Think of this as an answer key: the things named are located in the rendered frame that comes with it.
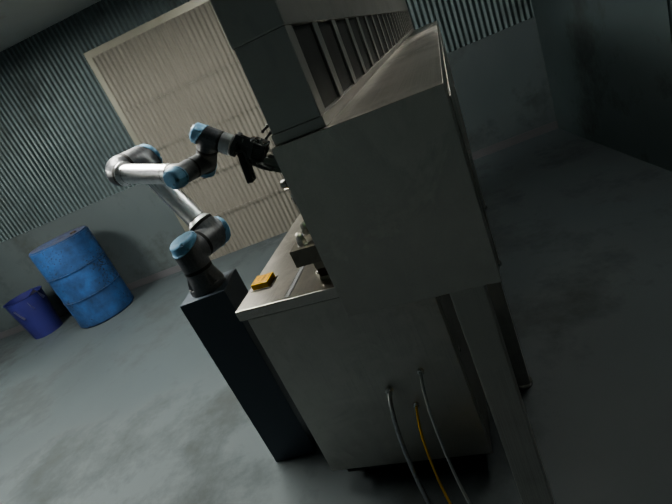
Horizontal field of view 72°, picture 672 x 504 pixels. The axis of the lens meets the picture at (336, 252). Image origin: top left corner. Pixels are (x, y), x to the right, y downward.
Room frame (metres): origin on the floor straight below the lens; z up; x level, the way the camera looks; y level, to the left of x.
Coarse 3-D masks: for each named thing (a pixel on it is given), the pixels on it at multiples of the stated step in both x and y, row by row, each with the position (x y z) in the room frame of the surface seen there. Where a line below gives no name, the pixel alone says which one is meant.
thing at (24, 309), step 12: (36, 288) 5.43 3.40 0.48; (12, 300) 5.34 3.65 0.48; (24, 300) 5.08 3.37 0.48; (36, 300) 5.15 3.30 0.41; (48, 300) 5.29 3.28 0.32; (12, 312) 5.08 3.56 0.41; (24, 312) 5.07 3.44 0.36; (36, 312) 5.10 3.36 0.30; (48, 312) 5.18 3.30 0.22; (24, 324) 5.09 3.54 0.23; (36, 324) 5.08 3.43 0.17; (48, 324) 5.13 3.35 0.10; (60, 324) 5.24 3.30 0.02; (36, 336) 5.10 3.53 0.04
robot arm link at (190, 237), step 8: (192, 232) 1.80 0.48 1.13; (200, 232) 1.83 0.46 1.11; (176, 240) 1.80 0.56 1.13; (184, 240) 1.75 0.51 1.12; (192, 240) 1.76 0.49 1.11; (200, 240) 1.79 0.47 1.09; (208, 240) 1.81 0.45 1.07; (176, 248) 1.74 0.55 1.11; (184, 248) 1.73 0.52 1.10; (192, 248) 1.74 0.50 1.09; (200, 248) 1.77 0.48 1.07; (208, 248) 1.79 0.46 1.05; (176, 256) 1.74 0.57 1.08; (184, 256) 1.73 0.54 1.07; (192, 256) 1.74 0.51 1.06; (200, 256) 1.75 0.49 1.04; (208, 256) 1.80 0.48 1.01; (184, 264) 1.74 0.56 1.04; (192, 264) 1.73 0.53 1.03; (200, 264) 1.74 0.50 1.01; (184, 272) 1.75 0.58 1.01; (192, 272) 1.73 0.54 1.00
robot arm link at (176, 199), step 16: (144, 144) 2.03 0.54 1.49; (128, 160) 1.92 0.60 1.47; (144, 160) 1.96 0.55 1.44; (160, 160) 2.03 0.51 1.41; (160, 192) 1.93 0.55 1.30; (176, 192) 1.93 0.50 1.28; (176, 208) 1.91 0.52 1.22; (192, 208) 1.90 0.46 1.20; (192, 224) 1.87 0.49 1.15; (208, 224) 1.86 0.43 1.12; (224, 224) 1.89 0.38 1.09; (224, 240) 1.87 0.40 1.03
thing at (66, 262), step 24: (72, 240) 4.78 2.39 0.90; (96, 240) 5.08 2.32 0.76; (48, 264) 4.68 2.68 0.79; (72, 264) 4.70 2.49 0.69; (96, 264) 4.83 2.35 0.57; (72, 288) 4.68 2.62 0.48; (96, 288) 4.73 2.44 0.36; (120, 288) 4.91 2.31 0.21; (72, 312) 4.75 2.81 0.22; (96, 312) 4.68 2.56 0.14
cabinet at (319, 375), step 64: (256, 320) 1.41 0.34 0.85; (320, 320) 1.34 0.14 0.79; (384, 320) 1.26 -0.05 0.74; (448, 320) 1.26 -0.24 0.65; (320, 384) 1.38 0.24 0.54; (384, 384) 1.30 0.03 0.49; (448, 384) 1.22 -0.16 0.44; (320, 448) 1.42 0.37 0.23; (384, 448) 1.34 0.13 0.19; (448, 448) 1.25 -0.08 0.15
